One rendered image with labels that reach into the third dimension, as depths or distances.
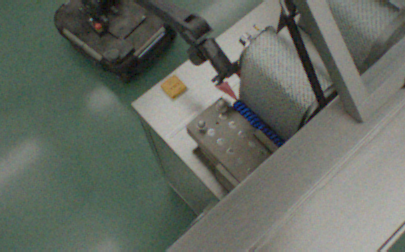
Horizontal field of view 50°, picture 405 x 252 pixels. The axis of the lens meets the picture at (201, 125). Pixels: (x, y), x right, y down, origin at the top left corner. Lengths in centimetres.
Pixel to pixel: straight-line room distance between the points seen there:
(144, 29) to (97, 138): 69
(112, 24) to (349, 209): 200
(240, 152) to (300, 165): 68
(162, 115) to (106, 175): 100
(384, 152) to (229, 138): 55
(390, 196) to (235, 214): 39
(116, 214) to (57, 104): 79
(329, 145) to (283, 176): 9
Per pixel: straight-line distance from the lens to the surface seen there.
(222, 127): 138
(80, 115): 267
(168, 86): 158
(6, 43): 312
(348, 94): 71
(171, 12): 138
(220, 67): 134
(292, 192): 67
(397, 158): 98
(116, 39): 259
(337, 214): 90
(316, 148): 70
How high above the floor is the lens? 229
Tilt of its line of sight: 66 degrees down
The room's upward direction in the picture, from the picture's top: 5 degrees counter-clockwise
